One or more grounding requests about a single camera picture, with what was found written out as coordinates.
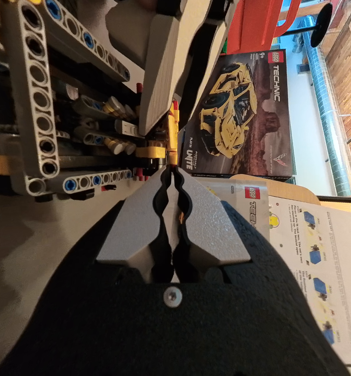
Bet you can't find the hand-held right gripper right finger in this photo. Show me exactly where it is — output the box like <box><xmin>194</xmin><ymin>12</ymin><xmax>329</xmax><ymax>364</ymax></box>
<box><xmin>173</xmin><ymin>167</ymin><xmax>251</xmax><ymax>281</ymax></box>

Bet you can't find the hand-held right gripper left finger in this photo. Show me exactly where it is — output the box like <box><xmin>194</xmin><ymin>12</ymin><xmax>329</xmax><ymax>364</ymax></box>
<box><xmin>96</xmin><ymin>167</ymin><xmax>173</xmax><ymax>283</ymax></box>

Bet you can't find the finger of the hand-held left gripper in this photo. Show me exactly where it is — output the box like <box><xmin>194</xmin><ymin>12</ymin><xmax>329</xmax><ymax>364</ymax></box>
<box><xmin>178</xmin><ymin>0</ymin><xmax>240</xmax><ymax>127</ymax></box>
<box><xmin>138</xmin><ymin>13</ymin><xmax>195</xmax><ymax>137</ymax></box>

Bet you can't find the yellow black brick car chassis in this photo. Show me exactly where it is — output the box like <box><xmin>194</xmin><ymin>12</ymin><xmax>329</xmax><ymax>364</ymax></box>
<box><xmin>0</xmin><ymin>0</ymin><xmax>182</xmax><ymax>204</ymax></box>

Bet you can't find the grey desk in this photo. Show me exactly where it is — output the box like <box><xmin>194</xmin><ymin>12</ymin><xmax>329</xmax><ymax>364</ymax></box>
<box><xmin>0</xmin><ymin>9</ymin><xmax>199</xmax><ymax>376</ymax></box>

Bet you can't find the red plastic carry case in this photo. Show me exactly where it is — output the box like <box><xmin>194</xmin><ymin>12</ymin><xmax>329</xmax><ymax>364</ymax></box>
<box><xmin>227</xmin><ymin>0</ymin><xmax>301</xmax><ymax>55</ymax></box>

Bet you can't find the dark printed car set box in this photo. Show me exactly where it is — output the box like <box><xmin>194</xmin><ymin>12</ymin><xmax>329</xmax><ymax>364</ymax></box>
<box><xmin>178</xmin><ymin>48</ymin><xmax>294</xmax><ymax>179</ymax></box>

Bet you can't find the black pole round disc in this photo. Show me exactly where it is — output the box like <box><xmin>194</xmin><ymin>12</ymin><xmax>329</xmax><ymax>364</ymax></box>
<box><xmin>281</xmin><ymin>3</ymin><xmax>334</xmax><ymax>49</ymax></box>

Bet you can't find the white printed instruction sheet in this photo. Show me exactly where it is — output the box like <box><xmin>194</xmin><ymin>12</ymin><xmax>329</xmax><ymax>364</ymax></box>
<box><xmin>267</xmin><ymin>194</ymin><xmax>351</xmax><ymax>361</ymax></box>

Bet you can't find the silver ventilation duct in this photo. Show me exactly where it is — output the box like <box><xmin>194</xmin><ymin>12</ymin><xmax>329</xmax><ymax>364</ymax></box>
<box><xmin>303</xmin><ymin>15</ymin><xmax>351</xmax><ymax>198</ymax></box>

